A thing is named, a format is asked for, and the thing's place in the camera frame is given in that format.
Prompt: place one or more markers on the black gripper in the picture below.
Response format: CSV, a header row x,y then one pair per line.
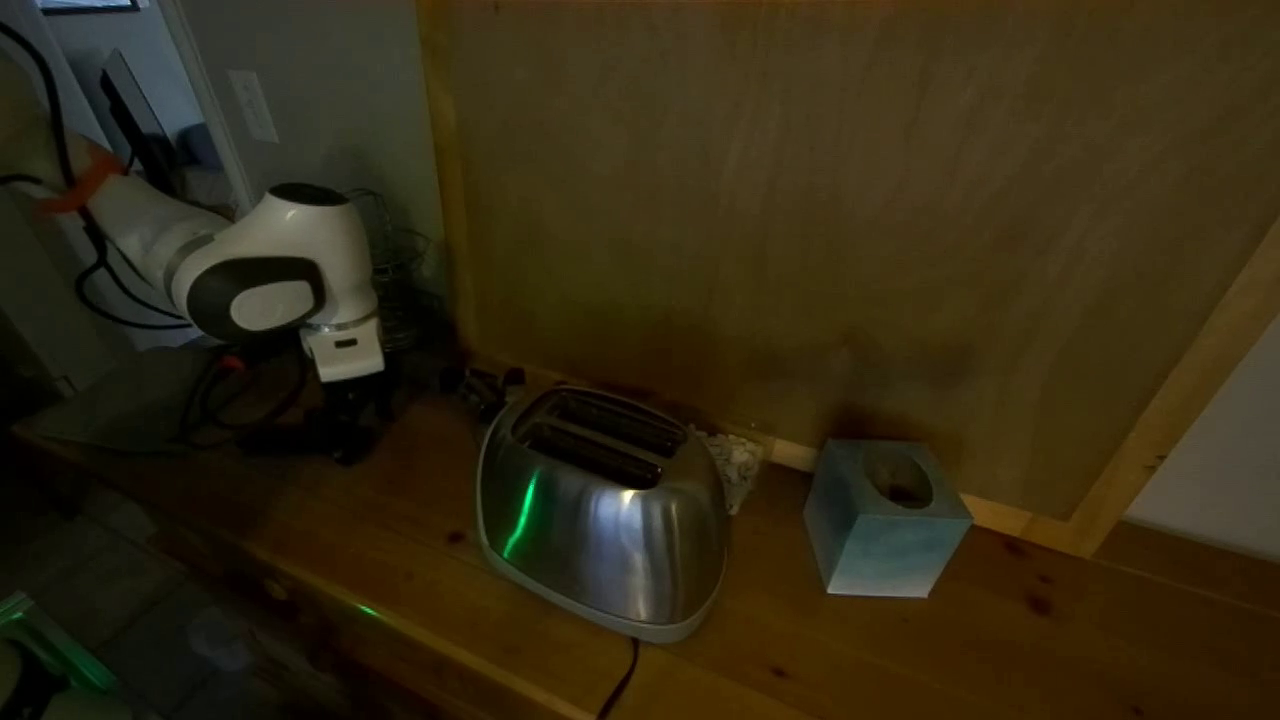
x,y
355,407

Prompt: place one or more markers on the small dark jars cluster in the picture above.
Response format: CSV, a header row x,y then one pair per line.
x,y
484,385

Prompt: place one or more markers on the light blue tissue box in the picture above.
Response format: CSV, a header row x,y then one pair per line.
x,y
882,524

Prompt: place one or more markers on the white light switch plate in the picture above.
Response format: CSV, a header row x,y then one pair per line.
x,y
249,104

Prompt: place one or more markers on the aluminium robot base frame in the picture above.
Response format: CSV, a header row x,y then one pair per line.
x,y
55,652

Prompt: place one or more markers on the stainless steel toaster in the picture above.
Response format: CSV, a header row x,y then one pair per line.
x,y
603,524

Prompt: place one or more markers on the plywood board with frame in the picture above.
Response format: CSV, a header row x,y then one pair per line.
x,y
853,201

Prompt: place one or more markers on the clear plastic bag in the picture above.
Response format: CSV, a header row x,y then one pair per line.
x,y
737,466

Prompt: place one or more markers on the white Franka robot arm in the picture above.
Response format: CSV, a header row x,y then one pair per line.
x,y
255,273

